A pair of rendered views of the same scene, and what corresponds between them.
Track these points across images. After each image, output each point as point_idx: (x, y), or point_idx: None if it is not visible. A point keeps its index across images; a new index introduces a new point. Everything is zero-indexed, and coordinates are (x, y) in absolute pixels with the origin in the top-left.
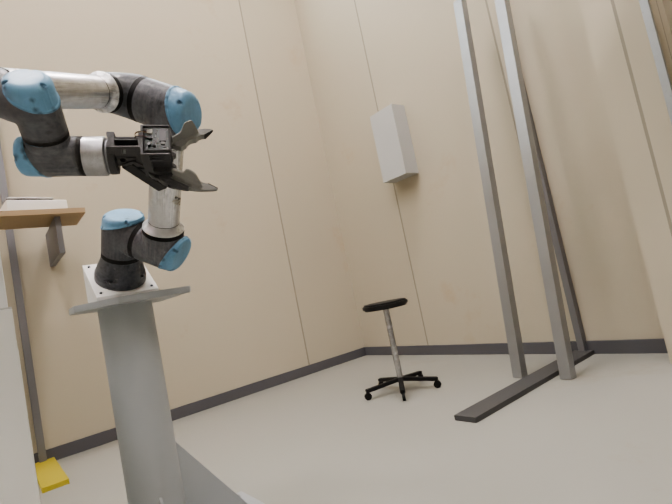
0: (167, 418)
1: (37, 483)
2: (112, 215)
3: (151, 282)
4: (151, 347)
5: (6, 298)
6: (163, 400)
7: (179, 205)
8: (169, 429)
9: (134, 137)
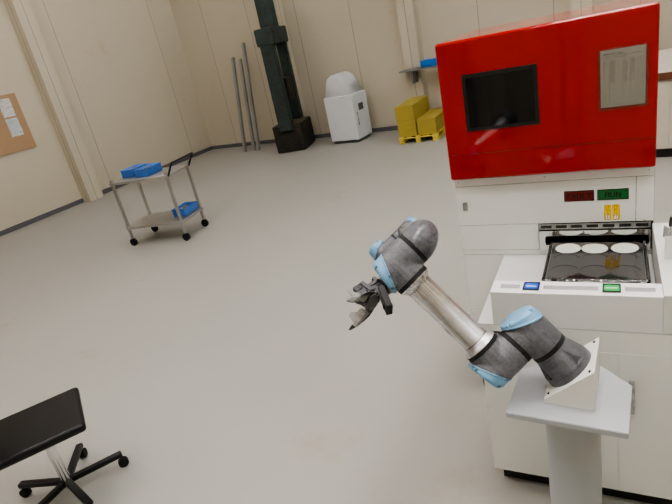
0: (553, 490)
1: (491, 402)
2: (517, 310)
3: (553, 392)
4: (547, 434)
5: (493, 318)
6: (551, 476)
7: (450, 335)
8: (554, 498)
9: (368, 284)
